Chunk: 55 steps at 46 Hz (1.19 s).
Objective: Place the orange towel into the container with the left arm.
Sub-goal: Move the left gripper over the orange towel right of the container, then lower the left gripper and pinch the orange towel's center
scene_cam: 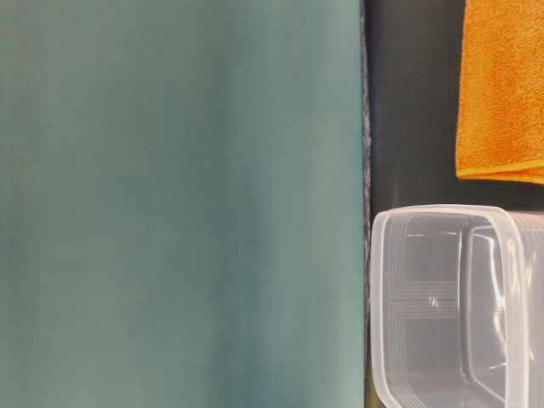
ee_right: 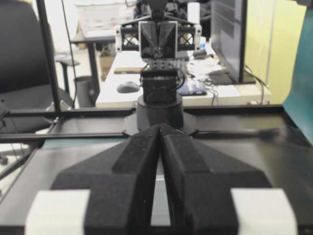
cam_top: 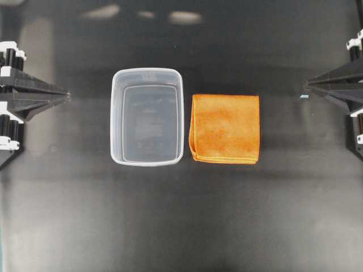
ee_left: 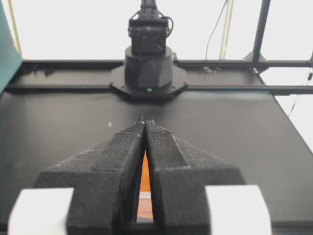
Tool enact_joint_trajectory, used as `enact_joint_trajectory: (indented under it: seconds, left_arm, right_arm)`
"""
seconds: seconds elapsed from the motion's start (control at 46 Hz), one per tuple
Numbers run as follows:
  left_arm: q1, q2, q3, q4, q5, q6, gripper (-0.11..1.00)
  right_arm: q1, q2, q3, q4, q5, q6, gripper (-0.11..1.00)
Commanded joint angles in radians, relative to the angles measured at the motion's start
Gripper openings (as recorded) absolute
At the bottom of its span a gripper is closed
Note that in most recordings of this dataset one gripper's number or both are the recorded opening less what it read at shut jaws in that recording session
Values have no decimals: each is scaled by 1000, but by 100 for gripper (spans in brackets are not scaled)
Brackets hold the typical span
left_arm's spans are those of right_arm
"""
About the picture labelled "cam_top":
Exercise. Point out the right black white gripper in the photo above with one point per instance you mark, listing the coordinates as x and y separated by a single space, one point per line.
346 95

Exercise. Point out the clear plastic container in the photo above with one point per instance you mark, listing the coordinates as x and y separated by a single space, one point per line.
147 117

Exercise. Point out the orange folded towel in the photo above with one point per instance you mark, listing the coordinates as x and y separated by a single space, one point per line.
225 129

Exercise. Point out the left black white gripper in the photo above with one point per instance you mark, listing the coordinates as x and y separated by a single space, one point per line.
22 97

